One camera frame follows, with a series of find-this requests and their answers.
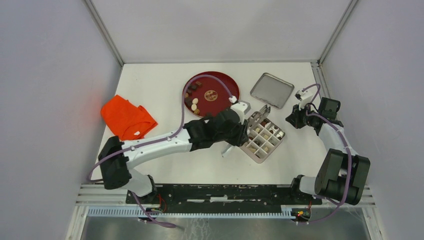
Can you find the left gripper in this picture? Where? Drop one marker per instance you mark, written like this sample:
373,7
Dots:
241,136

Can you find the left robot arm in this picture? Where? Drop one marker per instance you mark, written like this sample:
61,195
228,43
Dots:
118,159

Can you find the pink compartment box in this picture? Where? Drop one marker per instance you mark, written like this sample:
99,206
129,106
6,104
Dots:
263,141

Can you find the metal tongs white handle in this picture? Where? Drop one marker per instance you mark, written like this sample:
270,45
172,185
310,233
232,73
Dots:
252,123

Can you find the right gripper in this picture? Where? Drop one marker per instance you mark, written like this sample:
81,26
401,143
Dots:
294,118

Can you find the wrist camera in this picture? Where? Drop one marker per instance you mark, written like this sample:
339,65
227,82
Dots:
304,97
241,108

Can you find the red round tray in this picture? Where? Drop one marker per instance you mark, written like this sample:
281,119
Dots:
207,96

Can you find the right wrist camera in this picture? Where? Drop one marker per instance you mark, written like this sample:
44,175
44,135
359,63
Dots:
304,97

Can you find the orange cloth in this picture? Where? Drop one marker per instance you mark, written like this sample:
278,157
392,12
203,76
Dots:
125,120

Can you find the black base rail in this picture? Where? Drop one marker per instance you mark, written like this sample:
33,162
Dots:
226,198

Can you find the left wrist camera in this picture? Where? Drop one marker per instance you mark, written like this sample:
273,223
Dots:
241,108

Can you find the silver tin lid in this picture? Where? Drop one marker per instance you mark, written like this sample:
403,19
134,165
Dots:
272,90

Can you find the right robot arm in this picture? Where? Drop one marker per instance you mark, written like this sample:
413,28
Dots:
343,173

